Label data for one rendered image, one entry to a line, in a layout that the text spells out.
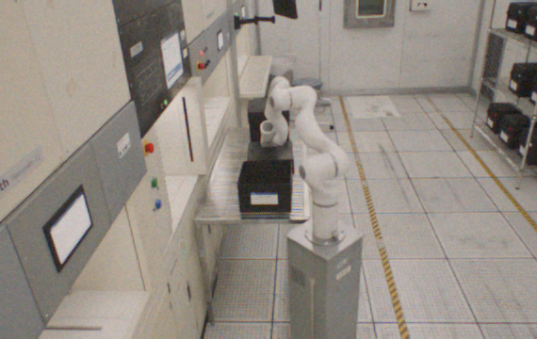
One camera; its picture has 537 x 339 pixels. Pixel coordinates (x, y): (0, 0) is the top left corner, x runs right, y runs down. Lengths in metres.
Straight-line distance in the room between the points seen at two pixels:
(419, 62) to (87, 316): 5.74
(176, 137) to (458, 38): 4.99
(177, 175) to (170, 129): 0.28
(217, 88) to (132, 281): 2.38
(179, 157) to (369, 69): 4.46
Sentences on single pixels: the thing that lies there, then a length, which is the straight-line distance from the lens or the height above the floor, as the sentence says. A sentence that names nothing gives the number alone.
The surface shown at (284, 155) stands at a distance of 2.72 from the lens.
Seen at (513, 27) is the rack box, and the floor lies 1.23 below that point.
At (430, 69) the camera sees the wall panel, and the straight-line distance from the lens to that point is 6.77.
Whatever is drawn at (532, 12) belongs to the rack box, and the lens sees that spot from 4.63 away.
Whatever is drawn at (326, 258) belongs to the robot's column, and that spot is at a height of 0.76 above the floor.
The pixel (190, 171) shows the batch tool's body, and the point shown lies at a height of 0.89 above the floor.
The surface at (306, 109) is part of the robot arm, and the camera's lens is 2.08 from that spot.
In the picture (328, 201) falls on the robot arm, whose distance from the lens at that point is 2.01.
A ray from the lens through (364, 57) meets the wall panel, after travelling 6.54.
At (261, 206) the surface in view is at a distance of 2.33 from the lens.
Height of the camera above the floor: 2.02
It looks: 27 degrees down
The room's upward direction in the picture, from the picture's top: 3 degrees counter-clockwise
